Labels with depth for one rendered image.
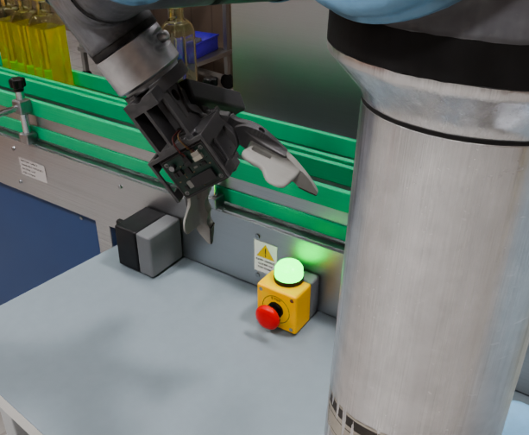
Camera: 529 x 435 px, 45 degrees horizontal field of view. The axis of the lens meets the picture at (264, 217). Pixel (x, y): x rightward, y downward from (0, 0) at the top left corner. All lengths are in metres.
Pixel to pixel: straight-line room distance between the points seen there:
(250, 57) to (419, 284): 1.06
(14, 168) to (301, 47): 0.65
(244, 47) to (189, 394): 0.69
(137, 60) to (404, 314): 0.44
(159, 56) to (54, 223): 0.84
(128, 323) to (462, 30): 0.87
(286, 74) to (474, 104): 1.05
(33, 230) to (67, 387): 0.65
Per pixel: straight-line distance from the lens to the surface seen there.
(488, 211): 0.23
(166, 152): 0.64
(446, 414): 0.29
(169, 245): 1.10
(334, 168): 0.99
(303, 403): 0.88
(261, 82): 1.28
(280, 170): 0.67
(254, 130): 0.67
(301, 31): 1.20
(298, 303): 0.93
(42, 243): 1.51
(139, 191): 1.14
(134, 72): 0.63
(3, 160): 1.44
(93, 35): 0.64
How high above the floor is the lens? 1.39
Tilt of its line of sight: 31 degrees down
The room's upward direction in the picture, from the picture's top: straight up
